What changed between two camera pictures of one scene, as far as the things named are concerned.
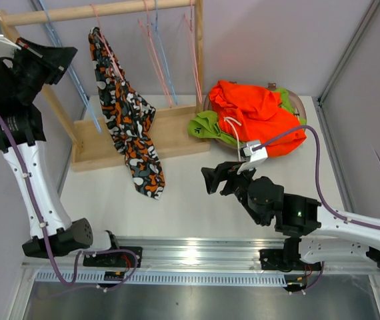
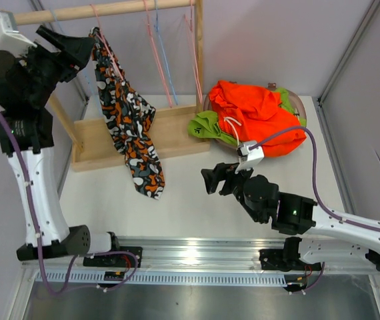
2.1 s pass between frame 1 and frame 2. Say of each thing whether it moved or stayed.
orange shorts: stayed
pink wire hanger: stayed
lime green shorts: stayed
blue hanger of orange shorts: moved
